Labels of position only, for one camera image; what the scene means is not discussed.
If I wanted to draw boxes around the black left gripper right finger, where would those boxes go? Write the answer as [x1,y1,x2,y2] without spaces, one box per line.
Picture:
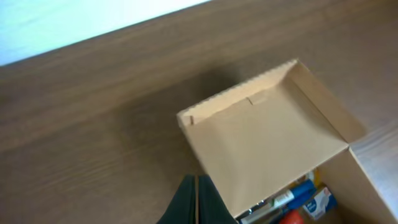
[198,175,237,224]

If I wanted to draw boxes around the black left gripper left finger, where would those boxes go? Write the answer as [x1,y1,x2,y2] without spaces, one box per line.
[157,175,196,224]

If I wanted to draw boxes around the brown cardboard box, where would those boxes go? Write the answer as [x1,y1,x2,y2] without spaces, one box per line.
[177,60,397,223]

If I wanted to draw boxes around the blue white marker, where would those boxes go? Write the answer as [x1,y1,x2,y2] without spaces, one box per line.
[239,179,317,224]

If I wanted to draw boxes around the white blue staples box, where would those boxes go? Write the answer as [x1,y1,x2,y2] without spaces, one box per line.
[303,187,337,220]

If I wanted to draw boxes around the blue ballpoint pen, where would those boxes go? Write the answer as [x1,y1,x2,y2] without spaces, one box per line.
[269,201,303,224]

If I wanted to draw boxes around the yellow adhesive tape roll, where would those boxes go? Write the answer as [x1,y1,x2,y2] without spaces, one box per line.
[308,168,321,187]

